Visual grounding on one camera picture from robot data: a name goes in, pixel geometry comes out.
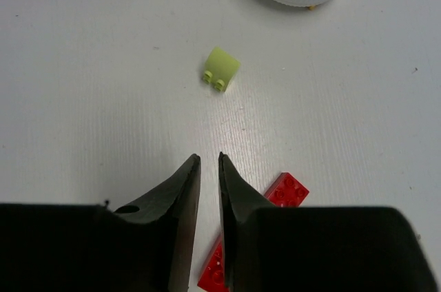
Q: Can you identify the red lego long brick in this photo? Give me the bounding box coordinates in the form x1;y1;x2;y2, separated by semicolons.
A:
264;172;309;207

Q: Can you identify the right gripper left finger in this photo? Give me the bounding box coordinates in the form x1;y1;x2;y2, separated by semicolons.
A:
1;155;201;291

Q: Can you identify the light green lego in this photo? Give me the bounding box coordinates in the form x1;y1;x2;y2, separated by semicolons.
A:
202;47;240;92

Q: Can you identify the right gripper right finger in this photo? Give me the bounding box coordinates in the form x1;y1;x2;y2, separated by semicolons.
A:
218;154;438;291

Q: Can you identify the red lego short brick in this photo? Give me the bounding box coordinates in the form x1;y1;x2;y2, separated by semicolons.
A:
197;235;229;292

